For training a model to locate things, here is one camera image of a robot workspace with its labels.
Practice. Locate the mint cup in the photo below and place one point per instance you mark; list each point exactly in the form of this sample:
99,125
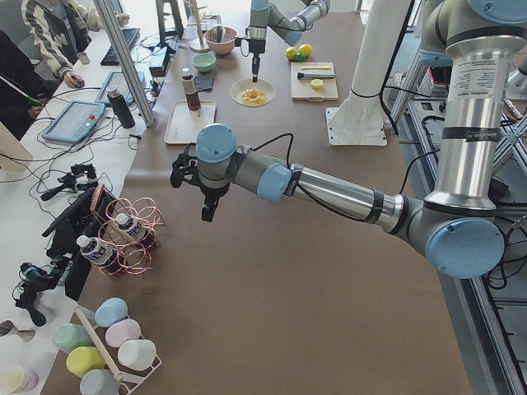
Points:
70,336

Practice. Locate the black thermos bottle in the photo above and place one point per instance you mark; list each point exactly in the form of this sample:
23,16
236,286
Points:
120,107

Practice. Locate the blue cup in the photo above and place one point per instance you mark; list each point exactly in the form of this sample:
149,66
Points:
111,311

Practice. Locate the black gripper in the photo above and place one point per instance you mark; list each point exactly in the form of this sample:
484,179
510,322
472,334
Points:
211,197
255,48

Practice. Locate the copper wire bottle rack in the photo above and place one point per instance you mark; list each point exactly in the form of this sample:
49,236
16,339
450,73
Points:
133,257

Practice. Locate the braided donut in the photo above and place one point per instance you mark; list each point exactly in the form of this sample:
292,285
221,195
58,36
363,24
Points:
254,97

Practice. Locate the blue teach pendant far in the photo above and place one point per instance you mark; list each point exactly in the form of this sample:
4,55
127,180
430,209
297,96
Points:
114,80

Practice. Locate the white cup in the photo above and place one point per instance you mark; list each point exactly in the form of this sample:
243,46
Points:
137,354

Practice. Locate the white cup rack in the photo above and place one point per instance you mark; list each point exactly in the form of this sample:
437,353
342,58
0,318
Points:
130,380

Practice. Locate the yellow cup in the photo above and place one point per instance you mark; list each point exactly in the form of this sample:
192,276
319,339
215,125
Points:
84,359

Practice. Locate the whole lemon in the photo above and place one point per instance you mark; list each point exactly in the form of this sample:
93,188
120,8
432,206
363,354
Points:
306,50
291,52

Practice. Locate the person in striped jacket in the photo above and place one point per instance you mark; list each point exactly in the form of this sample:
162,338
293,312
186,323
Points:
61,31

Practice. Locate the grey folded cloth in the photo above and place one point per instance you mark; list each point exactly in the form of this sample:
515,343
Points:
204,82

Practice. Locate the mint green bowl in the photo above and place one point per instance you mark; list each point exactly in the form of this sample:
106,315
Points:
204,62

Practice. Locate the wooden round stand base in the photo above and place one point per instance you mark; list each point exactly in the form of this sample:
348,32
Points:
199,46

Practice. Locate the yellow plastic knife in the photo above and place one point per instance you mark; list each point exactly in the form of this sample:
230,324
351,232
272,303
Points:
316,67

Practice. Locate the whole lemon lower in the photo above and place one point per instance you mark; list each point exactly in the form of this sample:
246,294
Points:
291,52

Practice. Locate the cream rabbit tray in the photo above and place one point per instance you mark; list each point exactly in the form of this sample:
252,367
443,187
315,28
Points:
184,125

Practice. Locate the aluminium frame post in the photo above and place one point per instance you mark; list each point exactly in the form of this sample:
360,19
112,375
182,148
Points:
117,41

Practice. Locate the steel muddler black tip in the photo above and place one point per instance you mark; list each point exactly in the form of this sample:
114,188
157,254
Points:
314,75

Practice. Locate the pink cup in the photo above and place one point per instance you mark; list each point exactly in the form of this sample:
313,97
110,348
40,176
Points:
122,331

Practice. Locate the grey cup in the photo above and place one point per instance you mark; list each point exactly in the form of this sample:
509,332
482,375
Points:
99,382

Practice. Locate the pink ice bowl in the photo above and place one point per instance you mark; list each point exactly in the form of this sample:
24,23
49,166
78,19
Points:
224,47

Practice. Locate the bamboo cutting board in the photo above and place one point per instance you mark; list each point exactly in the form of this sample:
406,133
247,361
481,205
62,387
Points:
301,90

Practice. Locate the steel ice scoop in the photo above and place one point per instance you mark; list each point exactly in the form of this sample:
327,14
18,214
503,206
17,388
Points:
218,33

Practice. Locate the whole lemon upper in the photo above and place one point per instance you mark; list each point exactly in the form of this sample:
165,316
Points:
306,50

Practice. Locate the white round plate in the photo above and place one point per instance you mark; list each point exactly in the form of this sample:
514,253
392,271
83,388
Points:
239,87

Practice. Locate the blue teach pendant near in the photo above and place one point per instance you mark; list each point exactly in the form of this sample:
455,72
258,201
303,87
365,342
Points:
75,123

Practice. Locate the blue teach pendant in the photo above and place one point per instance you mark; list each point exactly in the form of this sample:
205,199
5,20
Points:
75,123
114,80

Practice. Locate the lemon half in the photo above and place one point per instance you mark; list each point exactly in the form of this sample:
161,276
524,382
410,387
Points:
317,84

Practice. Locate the brown tea bottle on tray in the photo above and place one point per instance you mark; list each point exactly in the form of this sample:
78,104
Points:
190,90

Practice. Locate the tea bottle in rack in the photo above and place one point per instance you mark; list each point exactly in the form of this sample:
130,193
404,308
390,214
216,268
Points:
131,227
100,253

